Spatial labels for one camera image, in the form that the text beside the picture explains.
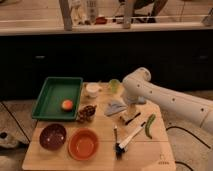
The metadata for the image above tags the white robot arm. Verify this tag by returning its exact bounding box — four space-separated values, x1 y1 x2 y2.
122 67 213 135

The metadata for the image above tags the dark purple bowl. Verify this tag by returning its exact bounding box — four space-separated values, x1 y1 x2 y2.
39 124 66 150

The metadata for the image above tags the brown pine cone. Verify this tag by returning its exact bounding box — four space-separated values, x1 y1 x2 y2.
77 105 96 123

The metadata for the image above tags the black power cable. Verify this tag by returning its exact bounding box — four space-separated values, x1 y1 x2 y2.
165 125 213 171

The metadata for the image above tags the orange red bowl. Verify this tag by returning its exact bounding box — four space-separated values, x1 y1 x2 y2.
68 128 99 161

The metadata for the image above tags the green plastic tray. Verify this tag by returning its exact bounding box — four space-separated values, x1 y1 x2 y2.
32 77 83 121

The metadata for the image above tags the white cup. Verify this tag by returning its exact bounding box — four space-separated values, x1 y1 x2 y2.
86 83 101 98

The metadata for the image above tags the orange ball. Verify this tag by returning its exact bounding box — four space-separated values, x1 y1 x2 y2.
61 99 73 111

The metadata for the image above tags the brown wooden block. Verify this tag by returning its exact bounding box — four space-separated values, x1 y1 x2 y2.
120 112 140 125

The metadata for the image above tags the green pea pod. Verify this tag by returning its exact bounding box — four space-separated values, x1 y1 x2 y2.
145 114 156 139

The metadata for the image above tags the grey towel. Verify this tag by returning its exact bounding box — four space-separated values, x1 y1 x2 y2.
104 100 127 116

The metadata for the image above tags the white handled brush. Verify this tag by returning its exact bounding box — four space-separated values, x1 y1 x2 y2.
116 122 146 153

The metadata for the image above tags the green translucent cup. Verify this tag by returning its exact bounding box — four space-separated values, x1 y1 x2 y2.
108 79 121 94

